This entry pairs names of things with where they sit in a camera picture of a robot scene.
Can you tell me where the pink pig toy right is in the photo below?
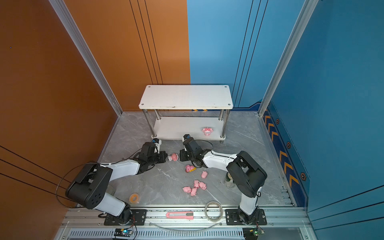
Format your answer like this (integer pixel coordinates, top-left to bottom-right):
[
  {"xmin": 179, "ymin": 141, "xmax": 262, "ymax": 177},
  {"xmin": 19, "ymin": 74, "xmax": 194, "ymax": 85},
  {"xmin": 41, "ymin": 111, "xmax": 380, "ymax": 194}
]
[{"xmin": 199, "ymin": 182, "xmax": 207, "ymax": 190}]

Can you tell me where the coiled clear tube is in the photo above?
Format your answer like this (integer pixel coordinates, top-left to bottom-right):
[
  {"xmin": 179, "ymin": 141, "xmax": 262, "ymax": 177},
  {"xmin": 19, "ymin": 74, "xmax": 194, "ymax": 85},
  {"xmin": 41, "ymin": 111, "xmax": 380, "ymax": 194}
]
[{"xmin": 204, "ymin": 201, "xmax": 224, "ymax": 223}]

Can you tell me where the pink pig toy left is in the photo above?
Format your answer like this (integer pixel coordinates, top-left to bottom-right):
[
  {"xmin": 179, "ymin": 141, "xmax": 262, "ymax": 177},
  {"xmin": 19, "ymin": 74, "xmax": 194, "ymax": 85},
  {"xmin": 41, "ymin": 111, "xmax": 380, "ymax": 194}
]
[{"xmin": 183, "ymin": 187, "xmax": 192, "ymax": 193}]

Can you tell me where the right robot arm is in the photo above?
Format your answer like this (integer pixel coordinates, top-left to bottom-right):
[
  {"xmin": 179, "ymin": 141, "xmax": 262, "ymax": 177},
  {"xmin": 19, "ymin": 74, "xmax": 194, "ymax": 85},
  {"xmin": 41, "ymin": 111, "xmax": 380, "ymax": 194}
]
[{"xmin": 180, "ymin": 135, "xmax": 268, "ymax": 221}]

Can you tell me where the left circuit board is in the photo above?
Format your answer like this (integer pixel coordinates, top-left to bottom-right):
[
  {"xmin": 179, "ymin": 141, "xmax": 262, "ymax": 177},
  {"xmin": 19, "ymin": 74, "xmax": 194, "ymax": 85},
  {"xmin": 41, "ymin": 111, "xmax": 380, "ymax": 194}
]
[{"xmin": 114, "ymin": 228, "xmax": 135, "ymax": 240}]

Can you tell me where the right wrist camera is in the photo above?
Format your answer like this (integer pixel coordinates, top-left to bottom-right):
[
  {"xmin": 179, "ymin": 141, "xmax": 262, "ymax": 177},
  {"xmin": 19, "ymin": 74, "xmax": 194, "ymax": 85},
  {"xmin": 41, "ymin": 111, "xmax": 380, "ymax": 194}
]
[{"xmin": 183, "ymin": 134, "xmax": 191, "ymax": 141}]

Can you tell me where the right circuit board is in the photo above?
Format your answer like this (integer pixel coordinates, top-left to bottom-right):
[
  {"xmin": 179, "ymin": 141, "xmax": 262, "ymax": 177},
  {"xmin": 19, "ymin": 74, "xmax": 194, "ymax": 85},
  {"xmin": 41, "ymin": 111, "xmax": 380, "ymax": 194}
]
[{"xmin": 243, "ymin": 228, "xmax": 260, "ymax": 240}]

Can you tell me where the circuit board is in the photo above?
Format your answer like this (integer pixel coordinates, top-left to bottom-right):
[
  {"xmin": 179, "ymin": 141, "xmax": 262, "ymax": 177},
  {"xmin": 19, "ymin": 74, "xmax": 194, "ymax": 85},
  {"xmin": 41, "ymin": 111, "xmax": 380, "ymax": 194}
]
[
  {"xmin": 114, "ymin": 228, "xmax": 135, "ymax": 240},
  {"xmin": 243, "ymin": 228, "xmax": 260, "ymax": 240}
]

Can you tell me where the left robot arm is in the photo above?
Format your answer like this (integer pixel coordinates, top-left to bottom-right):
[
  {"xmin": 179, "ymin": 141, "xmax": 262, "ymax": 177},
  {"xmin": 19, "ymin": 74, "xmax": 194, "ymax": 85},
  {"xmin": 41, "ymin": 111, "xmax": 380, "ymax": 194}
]
[{"xmin": 66, "ymin": 139, "xmax": 168, "ymax": 222}]

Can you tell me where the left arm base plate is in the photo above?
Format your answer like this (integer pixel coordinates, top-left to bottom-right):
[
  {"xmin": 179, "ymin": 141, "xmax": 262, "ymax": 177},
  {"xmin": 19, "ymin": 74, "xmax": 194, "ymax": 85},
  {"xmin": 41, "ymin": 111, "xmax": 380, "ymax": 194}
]
[{"xmin": 104, "ymin": 209, "xmax": 147, "ymax": 226}]

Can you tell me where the pink yellow figure toy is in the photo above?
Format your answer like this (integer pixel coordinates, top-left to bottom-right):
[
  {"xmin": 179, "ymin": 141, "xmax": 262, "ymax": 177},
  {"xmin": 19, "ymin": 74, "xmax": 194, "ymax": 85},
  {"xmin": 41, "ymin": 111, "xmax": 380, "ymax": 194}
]
[{"xmin": 186, "ymin": 165, "xmax": 197, "ymax": 173}]

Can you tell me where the pink pig toy middle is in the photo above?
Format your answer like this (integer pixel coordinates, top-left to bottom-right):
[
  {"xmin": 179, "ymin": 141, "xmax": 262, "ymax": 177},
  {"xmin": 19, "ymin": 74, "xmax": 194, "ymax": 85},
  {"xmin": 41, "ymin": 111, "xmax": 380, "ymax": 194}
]
[{"xmin": 194, "ymin": 180, "xmax": 200, "ymax": 189}]

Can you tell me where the orange tape roll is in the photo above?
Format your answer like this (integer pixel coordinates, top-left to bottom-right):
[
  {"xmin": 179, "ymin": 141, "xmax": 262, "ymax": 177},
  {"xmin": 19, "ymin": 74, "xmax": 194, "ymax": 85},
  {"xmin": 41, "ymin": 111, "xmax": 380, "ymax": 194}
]
[{"xmin": 129, "ymin": 193, "xmax": 140, "ymax": 205}]

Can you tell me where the pink bow character toy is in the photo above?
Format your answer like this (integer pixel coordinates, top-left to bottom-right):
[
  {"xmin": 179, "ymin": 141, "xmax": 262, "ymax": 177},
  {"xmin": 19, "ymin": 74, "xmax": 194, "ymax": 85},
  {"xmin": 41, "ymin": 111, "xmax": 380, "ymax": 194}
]
[{"xmin": 202, "ymin": 127, "xmax": 214, "ymax": 136}]

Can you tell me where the pink white round character toy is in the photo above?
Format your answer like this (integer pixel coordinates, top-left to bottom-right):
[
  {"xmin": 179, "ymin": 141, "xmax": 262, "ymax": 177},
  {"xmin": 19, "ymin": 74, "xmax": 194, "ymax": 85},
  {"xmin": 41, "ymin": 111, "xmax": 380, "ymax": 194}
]
[{"xmin": 168, "ymin": 153, "xmax": 179, "ymax": 162}]

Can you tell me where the white two-tier shelf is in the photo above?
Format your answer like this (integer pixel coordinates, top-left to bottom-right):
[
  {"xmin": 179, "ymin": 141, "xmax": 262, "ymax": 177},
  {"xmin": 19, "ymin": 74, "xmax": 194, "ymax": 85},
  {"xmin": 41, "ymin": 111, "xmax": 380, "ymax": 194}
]
[{"xmin": 139, "ymin": 85, "xmax": 233, "ymax": 141}]

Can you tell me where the pink utility knife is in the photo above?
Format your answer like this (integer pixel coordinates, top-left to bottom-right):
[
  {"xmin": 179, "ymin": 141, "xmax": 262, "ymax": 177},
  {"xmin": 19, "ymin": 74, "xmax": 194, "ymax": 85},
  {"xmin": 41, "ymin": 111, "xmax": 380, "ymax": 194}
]
[{"xmin": 166, "ymin": 211, "xmax": 194, "ymax": 220}]

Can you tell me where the pink pig toy bottom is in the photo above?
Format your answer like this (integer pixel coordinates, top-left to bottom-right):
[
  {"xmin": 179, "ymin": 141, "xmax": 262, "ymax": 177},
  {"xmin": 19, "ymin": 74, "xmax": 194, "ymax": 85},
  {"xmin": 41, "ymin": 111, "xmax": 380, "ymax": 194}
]
[{"xmin": 190, "ymin": 188, "xmax": 197, "ymax": 197}]

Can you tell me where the small pink pig toy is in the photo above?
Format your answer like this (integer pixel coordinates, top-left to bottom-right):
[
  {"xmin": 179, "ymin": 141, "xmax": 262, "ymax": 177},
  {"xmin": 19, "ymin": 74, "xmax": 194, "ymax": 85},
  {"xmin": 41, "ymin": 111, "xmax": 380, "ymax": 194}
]
[{"xmin": 201, "ymin": 171, "xmax": 208, "ymax": 179}]

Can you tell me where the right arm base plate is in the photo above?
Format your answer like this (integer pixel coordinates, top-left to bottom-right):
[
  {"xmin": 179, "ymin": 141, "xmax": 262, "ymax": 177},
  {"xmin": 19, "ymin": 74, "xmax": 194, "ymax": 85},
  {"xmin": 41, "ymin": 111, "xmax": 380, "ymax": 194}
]
[{"xmin": 225, "ymin": 208, "xmax": 268, "ymax": 226}]

